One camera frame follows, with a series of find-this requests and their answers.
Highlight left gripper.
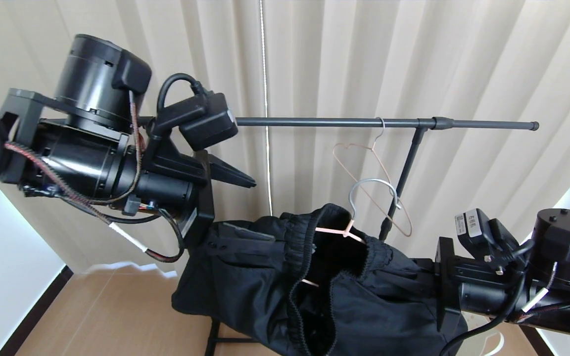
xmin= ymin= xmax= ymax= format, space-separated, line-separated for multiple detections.
xmin=25 ymin=121 xmax=257 ymax=248

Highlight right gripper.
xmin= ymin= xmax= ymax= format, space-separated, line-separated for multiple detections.
xmin=405 ymin=237 xmax=529 ymax=332

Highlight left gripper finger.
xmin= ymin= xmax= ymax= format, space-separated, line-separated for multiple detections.
xmin=212 ymin=222 xmax=276 ymax=243

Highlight black shorts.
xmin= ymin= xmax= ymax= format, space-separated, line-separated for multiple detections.
xmin=171 ymin=204 xmax=469 ymax=356

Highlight pink clothes hanger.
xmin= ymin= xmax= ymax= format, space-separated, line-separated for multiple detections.
xmin=333 ymin=117 xmax=413 ymax=238
xmin=300 ymin=178 xmax=403 ymax=288

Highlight white laundry basket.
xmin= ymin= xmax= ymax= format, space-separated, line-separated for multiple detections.
xmin=463 ymin=311 xmax=506 ymax=356

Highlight black clothes rack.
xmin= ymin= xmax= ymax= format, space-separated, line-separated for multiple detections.
xmin=137 ymin=116 xmax=540 ymax=356

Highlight beige curtain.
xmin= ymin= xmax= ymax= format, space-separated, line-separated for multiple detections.
xmin=0 ymin=0 xmax=570 ymax=277

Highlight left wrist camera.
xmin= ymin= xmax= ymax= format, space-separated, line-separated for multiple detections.
xmin=149 ymin=73 xmax=239 ymax=152

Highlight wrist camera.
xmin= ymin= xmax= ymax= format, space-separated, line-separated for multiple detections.
xmin=454 ymin=208 xmax=534 ymax=275
xmin=149 ymin=73 xmax=239 ymax=152

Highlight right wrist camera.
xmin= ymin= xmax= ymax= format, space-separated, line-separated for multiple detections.
xmin=454 ymin=208 xmax=534 ymax=275

